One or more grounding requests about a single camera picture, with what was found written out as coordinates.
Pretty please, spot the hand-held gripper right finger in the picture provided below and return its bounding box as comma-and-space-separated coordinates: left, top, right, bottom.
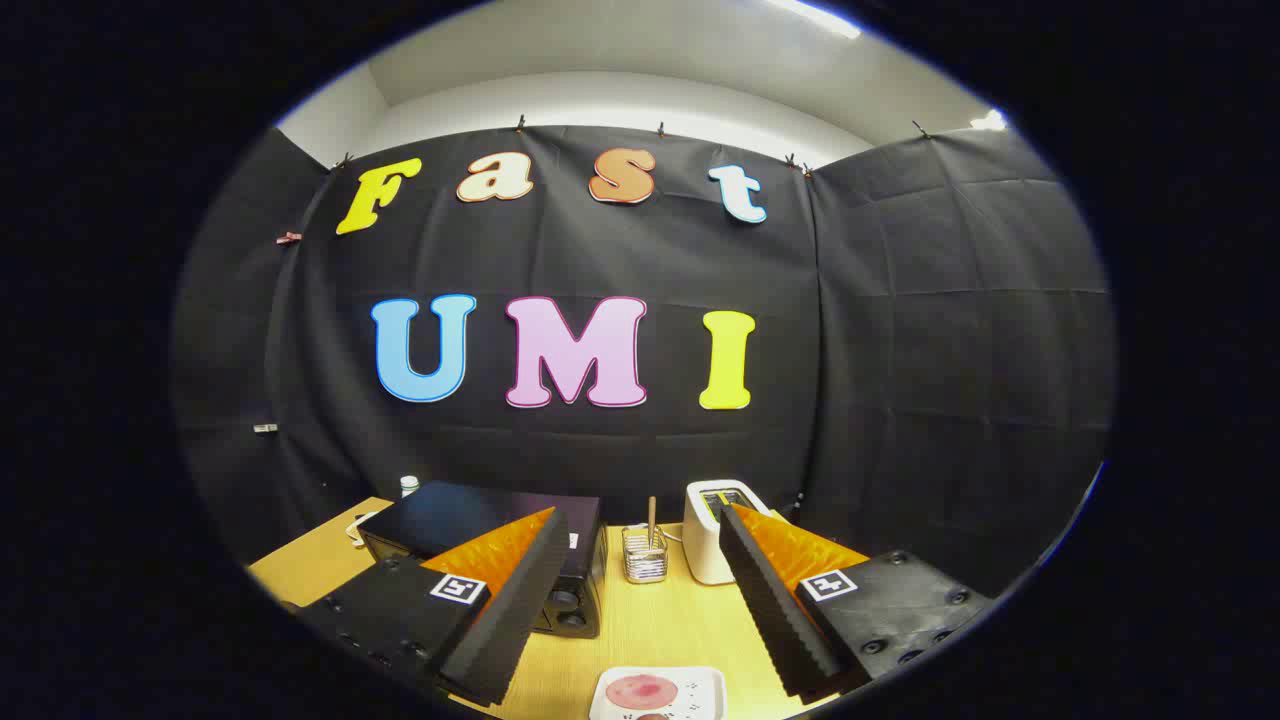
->
718, 503, 996, 701

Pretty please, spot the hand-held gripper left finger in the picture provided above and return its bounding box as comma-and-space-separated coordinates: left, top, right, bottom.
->
296, 506, 571, 707

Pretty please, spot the white square plate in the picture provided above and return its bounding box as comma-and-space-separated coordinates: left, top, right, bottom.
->
589, 666, 727, 720

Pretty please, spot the black toaster oven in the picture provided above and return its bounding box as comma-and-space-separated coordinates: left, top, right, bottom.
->
358, 481, 609, 639

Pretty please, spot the round pink ham slice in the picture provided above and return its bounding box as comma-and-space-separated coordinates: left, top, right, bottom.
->
605, 674, 679, 709

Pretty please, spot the white pop-up toaster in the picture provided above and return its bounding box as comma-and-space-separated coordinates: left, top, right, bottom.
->
683, 480, 791, 586

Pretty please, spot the black backdrop cloth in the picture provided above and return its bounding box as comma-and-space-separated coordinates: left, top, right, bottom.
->
170, 125, 1116, 601

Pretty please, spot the wire mesh holder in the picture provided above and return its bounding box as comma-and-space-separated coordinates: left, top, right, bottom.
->
622, 525, 669, 584

